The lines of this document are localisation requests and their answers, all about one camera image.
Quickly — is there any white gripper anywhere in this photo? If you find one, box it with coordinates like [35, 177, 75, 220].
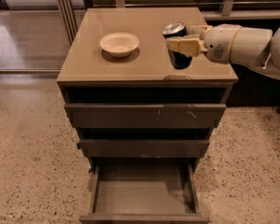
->
[166, 24, 241, 64]

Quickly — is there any blue pepsi can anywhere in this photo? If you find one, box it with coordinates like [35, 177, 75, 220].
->
[162, 22, 192, 69]

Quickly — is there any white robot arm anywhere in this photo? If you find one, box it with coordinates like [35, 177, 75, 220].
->
[166, 24, 280, 80]

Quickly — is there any grey drawer cabinet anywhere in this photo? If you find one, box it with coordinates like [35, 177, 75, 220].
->
[57, 7, 237, 168]

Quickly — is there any top grey drawer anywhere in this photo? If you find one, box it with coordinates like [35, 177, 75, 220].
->
[64, 104, 226, 129]

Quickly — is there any middle grey drawer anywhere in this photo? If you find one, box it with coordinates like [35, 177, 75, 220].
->
[78, 139, 209, 158]

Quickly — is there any bottom grey open drawer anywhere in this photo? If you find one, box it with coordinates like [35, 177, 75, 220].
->
[79, 159, 209, 224]

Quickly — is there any white paper bowl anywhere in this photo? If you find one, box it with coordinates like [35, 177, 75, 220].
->
[100, 32, 140, 58]

